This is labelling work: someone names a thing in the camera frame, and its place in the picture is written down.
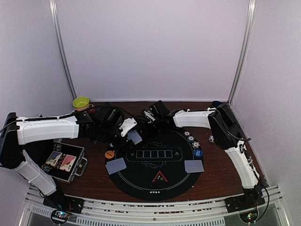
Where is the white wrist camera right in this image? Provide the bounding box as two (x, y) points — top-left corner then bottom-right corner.
(141, 109), (156, 123)

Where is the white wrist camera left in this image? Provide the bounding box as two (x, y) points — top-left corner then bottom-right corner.
(119, 118), (137, 137)

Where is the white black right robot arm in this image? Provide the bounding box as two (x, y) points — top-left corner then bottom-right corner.
(142, 101), (265, 208)

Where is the dark blue enamel mug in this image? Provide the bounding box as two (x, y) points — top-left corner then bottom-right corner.
(212, 101), (222, 107)

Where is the blue playing card deck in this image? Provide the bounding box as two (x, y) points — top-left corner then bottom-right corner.
(127, 130), (143, 145)

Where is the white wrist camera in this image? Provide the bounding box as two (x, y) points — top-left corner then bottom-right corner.
(119, 118), (137, 137)
(141, 109), (156, 123)

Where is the orange round blind button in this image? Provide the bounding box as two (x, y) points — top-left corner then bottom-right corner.
(104, 150), (115, 159)

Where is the blue card box in case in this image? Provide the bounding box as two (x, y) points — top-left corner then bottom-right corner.
(45, 151), (62, 167)

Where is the red black triangle marker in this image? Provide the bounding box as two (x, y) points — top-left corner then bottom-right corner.
(152, 171), (168, 183)

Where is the blue card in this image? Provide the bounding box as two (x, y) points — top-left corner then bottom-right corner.
(105, 158), (127, 175)
(184, 160), (205, 173)

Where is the blue white poker chip stack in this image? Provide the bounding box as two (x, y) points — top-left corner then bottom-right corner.
(208, 135), (214, 143)

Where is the round black poker mat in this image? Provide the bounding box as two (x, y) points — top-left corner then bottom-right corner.
(105, 128), (204, 202)

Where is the aluminium front rail frame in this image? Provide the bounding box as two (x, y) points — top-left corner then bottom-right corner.
(17, 185), (290, 226)

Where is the red card box in case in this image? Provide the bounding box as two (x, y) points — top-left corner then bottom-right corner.
(59, 155), (76, 172)

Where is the aluminium poker case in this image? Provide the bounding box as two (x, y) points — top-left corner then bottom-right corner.
(38, 141), (88, 184)

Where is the green bowl on red saucer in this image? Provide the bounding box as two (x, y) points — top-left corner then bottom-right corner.
(72, 97), (93, 111)

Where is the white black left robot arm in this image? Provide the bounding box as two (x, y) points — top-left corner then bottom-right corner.
(0, 105), (137, 209)

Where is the blue round blind button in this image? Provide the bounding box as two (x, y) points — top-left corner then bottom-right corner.
(193, 149), (203, 158)

